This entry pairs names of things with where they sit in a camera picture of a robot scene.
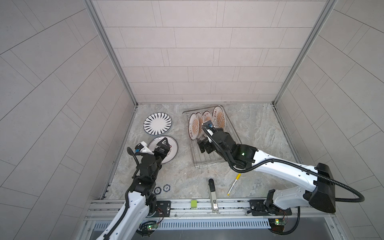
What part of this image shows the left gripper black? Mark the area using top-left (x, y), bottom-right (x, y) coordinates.
top-left (148, 137), bottom-right (169, 182)

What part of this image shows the aluminium front rail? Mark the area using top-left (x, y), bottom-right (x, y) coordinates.
top-left (85, 196), bottom-right (335, 221)

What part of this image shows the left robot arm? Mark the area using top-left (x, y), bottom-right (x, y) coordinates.
top-left (98, 138), bottom-right (171, 240)

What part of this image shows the yellow white marker pen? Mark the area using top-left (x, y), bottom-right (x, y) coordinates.
top-left (227, 174), bottom-right (242, 196)

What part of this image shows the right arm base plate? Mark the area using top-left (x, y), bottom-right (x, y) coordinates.
top-left (247, 200), bottom-right (292, 216)

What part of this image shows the blue striped white plate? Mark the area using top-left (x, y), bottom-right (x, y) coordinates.
top-left (143, 113), bottom-right (172, 136)

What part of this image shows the red text white plate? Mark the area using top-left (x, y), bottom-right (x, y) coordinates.
top-left (203, 111), bottom-right (214, 124)

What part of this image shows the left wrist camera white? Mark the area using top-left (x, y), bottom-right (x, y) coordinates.
top-left (135, 141), bottom-right (154, 155)

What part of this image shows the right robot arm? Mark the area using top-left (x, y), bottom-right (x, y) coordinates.
top-left (202, 121), bottom-right (365, 236)

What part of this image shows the orange sunburst plate front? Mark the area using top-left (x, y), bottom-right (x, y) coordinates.
top-left (188, 113), bottom-right (200, 141)

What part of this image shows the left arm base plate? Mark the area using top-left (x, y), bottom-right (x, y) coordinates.
top-left (148, 201), bottom-right (172, 218)

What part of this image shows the green small block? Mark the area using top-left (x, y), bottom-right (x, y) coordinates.
top-left (191, 200), bottom-right (198, 209)

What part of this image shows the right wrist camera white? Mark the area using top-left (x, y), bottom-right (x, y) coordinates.
top-left (202, 121), bottom-right (217, 136)

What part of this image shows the perforated vent strip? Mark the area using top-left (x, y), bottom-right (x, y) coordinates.
top-left (93, 218), bottom-right (271, 231)

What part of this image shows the black silver handheld tool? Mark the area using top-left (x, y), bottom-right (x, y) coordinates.
top-left (208, 179), bottom-right (219, 213)

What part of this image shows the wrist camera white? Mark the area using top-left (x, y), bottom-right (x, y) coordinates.
top-left (202, 121), bottom-right (217, 136)
top-left (135, 141), bottom-right (154, 155)

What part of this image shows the orange sunburst plate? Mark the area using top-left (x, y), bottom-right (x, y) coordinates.
top-left (188, 113), bottom-right (200, 141)
top-left (213, 106), bottom-right (226, 130)
top-left (196, 112), bottom-right (204, 139)
top-left (148, 136), bottom-right (179, 164)

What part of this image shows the left green circuit board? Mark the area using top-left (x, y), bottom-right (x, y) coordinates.
top-left (141, 221), bottom-right (159, 232)

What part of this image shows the metal wire dish rack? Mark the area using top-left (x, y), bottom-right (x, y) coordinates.
top-left (182, 105), bottom-right (242, 169)

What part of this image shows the green circuit board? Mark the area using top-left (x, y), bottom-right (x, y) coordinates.
top-left (269, 219), bottom-right (287, 234)
top-left (141, 221), bottom-right (159, 232)

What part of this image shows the right green circuit board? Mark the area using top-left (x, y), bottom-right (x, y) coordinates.
top-left (269, 219), bottom-right (287, 234)

